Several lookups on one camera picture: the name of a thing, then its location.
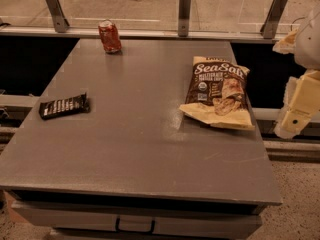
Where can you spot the metal railing bracket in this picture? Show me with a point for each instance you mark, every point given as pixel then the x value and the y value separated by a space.
pixel 60 22
pixel 270 26
pixel 184 17

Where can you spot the black rxbar chocolate bar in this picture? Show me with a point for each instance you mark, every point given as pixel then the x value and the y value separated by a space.
pixel 64 107

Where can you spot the middle metal railing bracket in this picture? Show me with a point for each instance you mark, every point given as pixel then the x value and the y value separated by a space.
pixel 184 17

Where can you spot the right metal railing bracket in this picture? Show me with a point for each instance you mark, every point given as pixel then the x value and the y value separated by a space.
pixel 270 26

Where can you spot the grey drawer with handle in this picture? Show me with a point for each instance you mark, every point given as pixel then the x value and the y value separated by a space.
pixel 121 223

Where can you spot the red soda can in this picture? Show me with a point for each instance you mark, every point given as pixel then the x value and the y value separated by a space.
pixel 109 36

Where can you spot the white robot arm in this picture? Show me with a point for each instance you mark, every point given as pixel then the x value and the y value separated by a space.
pixel 304 43

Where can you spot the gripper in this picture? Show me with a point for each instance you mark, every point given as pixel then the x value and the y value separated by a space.
pixel 309 45

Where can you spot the left metal railing bracket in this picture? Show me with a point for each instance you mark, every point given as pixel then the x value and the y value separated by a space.
pixel 60 22

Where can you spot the brown sea salt chip bag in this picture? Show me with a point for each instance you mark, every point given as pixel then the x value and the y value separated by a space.
pixel 217 94

